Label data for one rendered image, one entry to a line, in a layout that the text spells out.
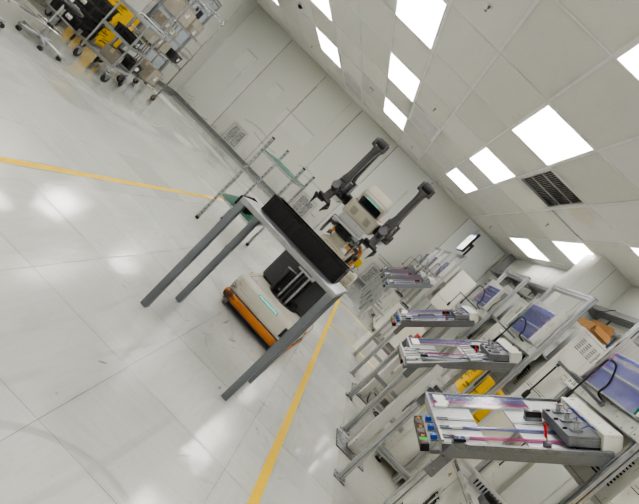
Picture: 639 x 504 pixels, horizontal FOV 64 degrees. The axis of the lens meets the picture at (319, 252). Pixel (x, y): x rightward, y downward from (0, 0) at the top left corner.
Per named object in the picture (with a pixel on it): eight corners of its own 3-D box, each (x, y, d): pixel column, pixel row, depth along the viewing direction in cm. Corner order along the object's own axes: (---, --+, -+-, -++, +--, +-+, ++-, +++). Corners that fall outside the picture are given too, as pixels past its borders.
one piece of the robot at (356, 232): (321, 230, 375) (342, 209, 373) (347, 257, 371) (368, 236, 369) (317, 228, 359) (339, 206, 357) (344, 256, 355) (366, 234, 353)
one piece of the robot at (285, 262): (259, 282, 431) (330, 212, 422) (303, 331, 423) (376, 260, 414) (246, 284, 398) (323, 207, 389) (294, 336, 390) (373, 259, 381)
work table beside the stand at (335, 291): (177, 297, 320) (267, 206, 311) (252, 382, 309) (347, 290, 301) (139, 302, 275) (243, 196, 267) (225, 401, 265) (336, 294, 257)
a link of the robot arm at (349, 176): (390, 148, 346) (379, 137, 348) (390, 146, 340) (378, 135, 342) (344, 193, 350) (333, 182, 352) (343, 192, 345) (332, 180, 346)
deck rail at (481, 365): (413, 366, 367) (413, 358, 367) (412, 366, 369) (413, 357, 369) (516, 372, 361) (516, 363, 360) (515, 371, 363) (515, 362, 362)
